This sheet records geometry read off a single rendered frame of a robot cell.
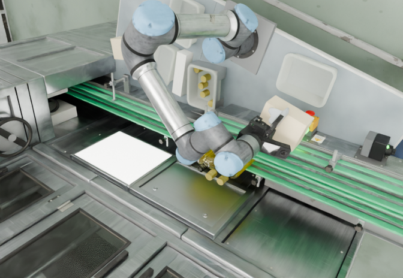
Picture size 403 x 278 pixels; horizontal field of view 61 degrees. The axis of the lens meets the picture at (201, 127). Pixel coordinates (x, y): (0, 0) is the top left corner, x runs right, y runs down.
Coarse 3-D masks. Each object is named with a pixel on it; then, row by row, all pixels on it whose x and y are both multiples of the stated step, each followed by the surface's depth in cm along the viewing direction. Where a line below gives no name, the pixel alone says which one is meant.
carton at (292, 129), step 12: (276, 96) 125; (264, 108) 122; (276, 108) 119; (264, 120) 124; (288, 120) 118; (300, 120) 117; (312, 120) 120; (276, 132) 123; (288, 132) 120; (300, 132) 117; (288, 144) 122
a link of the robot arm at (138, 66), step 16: (128, 64) 114; (144, 64) 113; (144, 80) 113; (160, 80) 114; (160, 96) 112; (160, 112) 112; (176, 112) 111; (176, 128) 110; (192, 128) 112; (176, 144) 112; (192, 160) 111
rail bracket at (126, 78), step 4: (112, 76) 192; (124, 76) 201; (128, 76) 200; (112, 80) 193; (116, 80) 196; (120, 80) 198; (124, 80) 200; (128, 80) 201; (104, 84) 191; (108, 84) 191; (112, 84) 193; (124, 84) 204; (128, 84) 202; (112, 88) 196; (124, 88) 205; (128, 88) 203; (132, 88) 211; (128, 92) 205; (112, 100) 199; (116, 100) 200
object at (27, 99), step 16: (0, 64) 193; (0, 80) 173; (16, 80) 174; (32, 80) 176; (0, 96) 165; (16, 96) 172; (32, 96) 179; (0, 112) 170; (16, 112) 174; (32, 112) 182; (48, 112) 190; (32, 128) 185; (48, 128) 193; (32, 144) 188; (0, 160) 175
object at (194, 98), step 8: (192, 64) 172; (192, 72) 176; (200, 72) 179; (208, 72) 176; (192, 80) 178; (200, 80) 181; (208, 80) 178; (216, 80) 166; (192, 88) 180; (208, 88) 179; (192, 96) 183; (200, 96) 185; (208, 96) 182; (192, 104) 181; (200, 104) 180
